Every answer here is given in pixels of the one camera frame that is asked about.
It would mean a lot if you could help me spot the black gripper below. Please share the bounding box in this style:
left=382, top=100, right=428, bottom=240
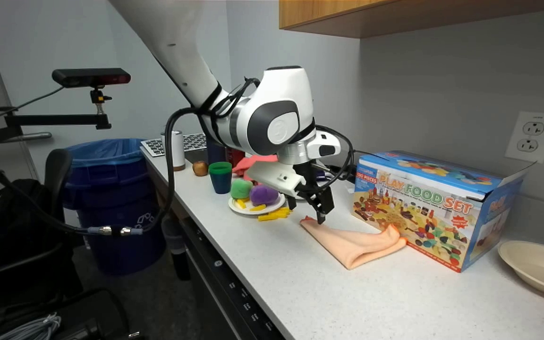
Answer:
left=292, top=160, right=339, bottom=227

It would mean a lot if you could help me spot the peach towel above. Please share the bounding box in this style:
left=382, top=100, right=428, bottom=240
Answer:
left=299, top=215, right=411, bottom=272

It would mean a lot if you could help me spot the yellow toy fry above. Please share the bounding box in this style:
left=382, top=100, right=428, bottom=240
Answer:
left=258, top=206, right=295, bottom=225

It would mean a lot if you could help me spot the purple plush ball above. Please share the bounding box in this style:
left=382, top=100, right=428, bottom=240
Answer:
left=250, top=183, right=280, bottom=208

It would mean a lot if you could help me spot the colourful play food box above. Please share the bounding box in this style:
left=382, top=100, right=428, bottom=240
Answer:
left=352, top=149, right=535, bottom=274

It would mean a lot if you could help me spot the dark red cup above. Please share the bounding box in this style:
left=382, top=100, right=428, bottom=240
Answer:
left=225, top=147, right=248, bottom=168

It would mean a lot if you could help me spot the green bowl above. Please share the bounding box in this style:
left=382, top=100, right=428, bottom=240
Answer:
left=208, top=160, right=235, bottom=196

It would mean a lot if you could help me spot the dark blue cup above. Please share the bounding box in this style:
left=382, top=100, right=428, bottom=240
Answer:
left=207, top=134, right=231, bottom=166

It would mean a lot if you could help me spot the counter cabinet with drawers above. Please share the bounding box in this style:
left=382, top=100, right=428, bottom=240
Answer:
left=140, top=153, right=288, bottom=340

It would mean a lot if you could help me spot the white keyboard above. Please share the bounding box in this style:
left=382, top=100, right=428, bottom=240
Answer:
left=140, top=130, right=212, bottom=160

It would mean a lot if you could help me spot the white cylinder container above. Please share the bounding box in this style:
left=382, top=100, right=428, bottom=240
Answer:
left=163, top=128, right=188, bottom=172

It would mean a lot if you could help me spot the blue recycling bin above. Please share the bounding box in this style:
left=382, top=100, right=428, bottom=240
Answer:
left=63, top=138, right=169, bottom=278

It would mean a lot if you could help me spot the beige plate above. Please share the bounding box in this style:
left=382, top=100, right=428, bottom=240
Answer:
left=497, top=238, right=544, bottom=300

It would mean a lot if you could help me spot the black chair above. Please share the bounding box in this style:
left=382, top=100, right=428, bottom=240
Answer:
left=0, top=147, right=142, bottom=340

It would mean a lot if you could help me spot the white flat wrist bracket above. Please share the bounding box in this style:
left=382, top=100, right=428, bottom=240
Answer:
left=244, top=164, right=309, bottom=198

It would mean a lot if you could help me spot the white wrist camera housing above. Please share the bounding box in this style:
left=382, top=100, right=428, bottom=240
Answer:
left=307, top=128, right=346, bottom=160

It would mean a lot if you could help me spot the wooden wall cabinet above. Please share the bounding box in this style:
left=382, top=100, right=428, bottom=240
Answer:
left=278, top=0, right=544, bottom=40

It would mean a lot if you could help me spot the white wall outlet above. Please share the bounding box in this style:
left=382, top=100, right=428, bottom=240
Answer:
left=505, top=109, right=544, bottom=164

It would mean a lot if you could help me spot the black stereo camera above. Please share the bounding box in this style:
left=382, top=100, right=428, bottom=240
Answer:
left=52, top=66, right=133, bottom=89

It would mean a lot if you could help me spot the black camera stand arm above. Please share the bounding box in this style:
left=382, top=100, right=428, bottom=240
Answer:
left=0, top=85, right=114, bottom=153

